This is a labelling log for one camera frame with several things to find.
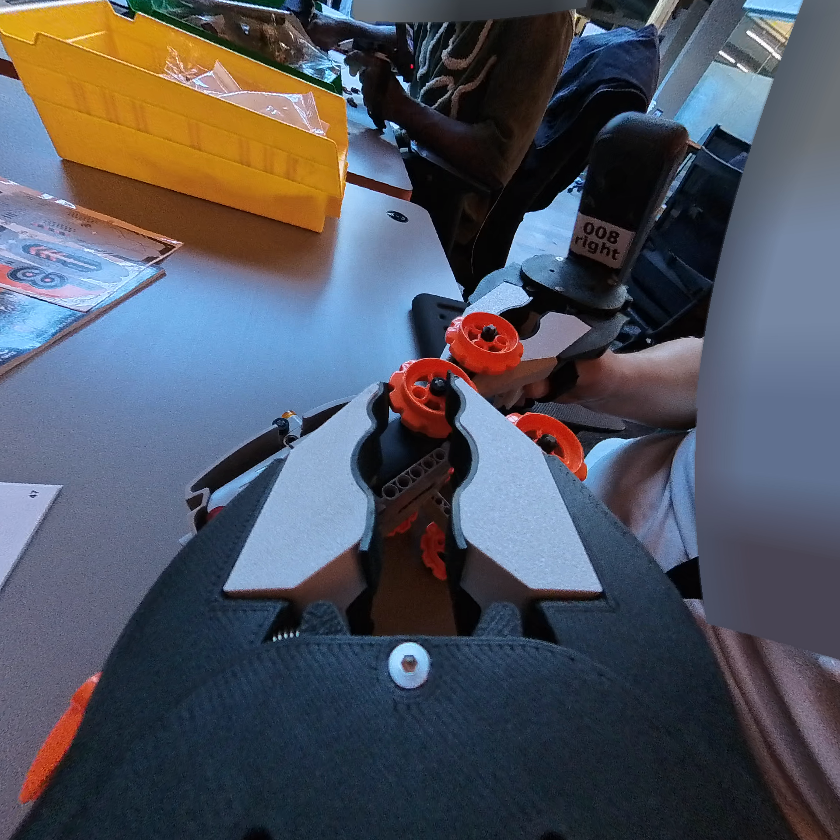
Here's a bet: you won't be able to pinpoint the green plastic bin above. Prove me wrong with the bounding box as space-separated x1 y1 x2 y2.
128 0 345 96

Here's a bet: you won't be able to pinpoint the grey orange building-block robot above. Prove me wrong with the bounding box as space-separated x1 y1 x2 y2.
20 311 588 805

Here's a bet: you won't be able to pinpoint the yellow plastic bin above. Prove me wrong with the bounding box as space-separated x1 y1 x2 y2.
0 0 349 234

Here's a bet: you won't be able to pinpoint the brown-edged grey desk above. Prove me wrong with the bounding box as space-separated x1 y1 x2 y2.
341 98 414 201

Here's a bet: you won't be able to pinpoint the person's right hand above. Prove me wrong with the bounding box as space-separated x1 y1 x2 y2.
504 351 631 421

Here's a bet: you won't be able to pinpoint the robot sticker sheet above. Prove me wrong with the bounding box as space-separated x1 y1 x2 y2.
0 177 185 312

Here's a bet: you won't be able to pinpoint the white open instruction booklet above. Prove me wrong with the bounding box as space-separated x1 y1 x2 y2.
0 482 63 592

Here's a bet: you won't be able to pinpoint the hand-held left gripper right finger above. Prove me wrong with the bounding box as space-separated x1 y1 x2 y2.
441 375 605 634

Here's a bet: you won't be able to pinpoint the blue instruction booklet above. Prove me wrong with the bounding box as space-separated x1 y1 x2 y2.
0 262 168 378

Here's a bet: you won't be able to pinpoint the person's pinkish trousers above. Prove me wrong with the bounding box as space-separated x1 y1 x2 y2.
682 594 840 840

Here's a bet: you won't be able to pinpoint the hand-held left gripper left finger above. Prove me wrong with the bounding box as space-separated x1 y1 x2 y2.
223 381 392 634

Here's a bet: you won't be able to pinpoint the dark blue jacket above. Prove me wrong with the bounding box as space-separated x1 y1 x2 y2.
525 26 660 211

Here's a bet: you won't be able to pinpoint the person's right forearm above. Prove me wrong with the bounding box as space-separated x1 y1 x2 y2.
623 338 706 429

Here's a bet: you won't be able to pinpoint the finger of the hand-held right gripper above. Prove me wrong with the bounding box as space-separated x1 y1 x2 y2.
518 311 592 365
467 281 536 324

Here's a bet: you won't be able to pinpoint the clear plastic bag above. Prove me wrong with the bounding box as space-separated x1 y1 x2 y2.
157 46 329 139

